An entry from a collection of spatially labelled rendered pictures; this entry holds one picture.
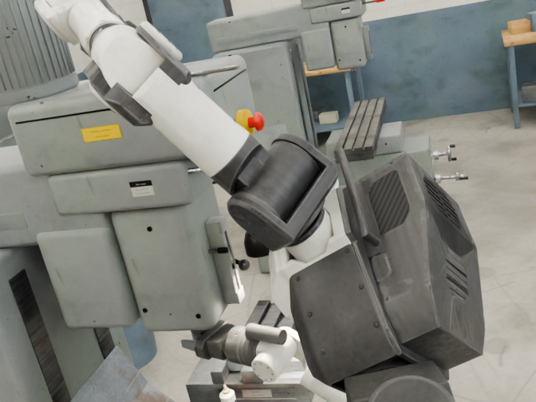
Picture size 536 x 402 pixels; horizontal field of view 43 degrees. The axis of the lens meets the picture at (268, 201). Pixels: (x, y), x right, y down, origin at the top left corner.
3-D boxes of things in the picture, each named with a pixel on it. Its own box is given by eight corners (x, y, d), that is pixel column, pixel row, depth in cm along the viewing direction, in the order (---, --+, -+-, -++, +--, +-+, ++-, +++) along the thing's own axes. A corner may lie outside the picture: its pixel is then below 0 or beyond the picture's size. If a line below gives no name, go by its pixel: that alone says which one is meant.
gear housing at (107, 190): (230, 167, 161) (221, 127, 157) (193, 206, 139) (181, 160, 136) (108, 180, 171) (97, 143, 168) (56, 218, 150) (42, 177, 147)
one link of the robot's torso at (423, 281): (540, 372, 107) (465, 199, 129) (447, 305, 84) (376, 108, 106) (381, 436, 119) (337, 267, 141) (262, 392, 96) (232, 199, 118)
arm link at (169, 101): (79, 88, 93) (199, 193, 99) (141, 17, 92) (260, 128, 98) (90, 82, 104) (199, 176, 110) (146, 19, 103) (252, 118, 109)
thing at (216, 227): (245, 295, 161) (226, 214, 154) (240, 304, 157) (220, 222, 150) (230, 296, 162) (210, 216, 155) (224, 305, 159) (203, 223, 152)
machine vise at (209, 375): (321, 371, 192) (314, 337, 188) (312, 404, 178) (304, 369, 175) (207, 373, 202) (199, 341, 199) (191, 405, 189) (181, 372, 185)
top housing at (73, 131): (261, 120, 155) (246, 50, 150) (223, 157, 132) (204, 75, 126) (84, 143, 170) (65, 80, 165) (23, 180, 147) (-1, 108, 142)
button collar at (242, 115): (256, 132, 145) (250, 105, 143) (248, 140, 140) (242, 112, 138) (247, 133, 146) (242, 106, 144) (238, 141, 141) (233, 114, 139)
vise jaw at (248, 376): (277, 351, 193) (273, 339, 192) (263, 383, 180) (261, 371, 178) (257, 352, 195) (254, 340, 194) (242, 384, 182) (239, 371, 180)
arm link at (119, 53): (49, 31, 107) (87, 84, 94) (92, -18, 106) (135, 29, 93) (97, 68, 115) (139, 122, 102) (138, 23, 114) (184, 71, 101)
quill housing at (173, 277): (243, 289, 171) (214, 171, 160) (215, 335, 152) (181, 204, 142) (175, 293, 177) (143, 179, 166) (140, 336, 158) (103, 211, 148)
